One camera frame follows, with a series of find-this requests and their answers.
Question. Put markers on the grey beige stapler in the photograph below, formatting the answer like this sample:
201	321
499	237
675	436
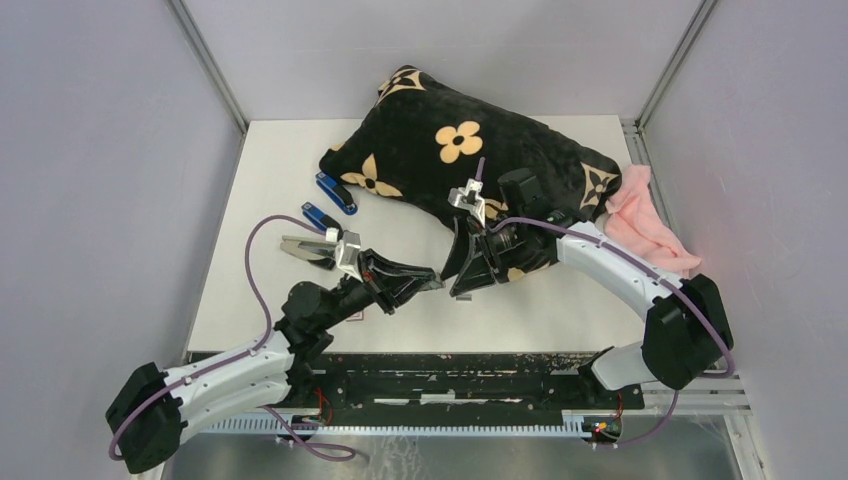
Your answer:
319	253

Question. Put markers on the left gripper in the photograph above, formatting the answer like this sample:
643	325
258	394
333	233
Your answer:
371	263

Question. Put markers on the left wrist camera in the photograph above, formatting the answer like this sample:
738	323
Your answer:
347	249

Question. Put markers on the pink cloth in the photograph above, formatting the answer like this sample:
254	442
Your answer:
634	223

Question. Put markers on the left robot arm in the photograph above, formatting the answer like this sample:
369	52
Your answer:
156	411

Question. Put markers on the blue stapler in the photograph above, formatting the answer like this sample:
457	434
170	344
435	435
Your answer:
320	220
337	192

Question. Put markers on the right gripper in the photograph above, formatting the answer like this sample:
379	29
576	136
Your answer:
476	272

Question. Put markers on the black pillow with beige flowers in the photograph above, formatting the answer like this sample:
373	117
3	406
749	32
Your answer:
422	138

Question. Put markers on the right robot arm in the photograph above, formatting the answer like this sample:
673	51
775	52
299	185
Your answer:
686	331

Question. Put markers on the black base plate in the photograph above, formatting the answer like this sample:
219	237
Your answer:
444	391

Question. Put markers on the white cable duct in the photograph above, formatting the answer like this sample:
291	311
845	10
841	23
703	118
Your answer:
263	423

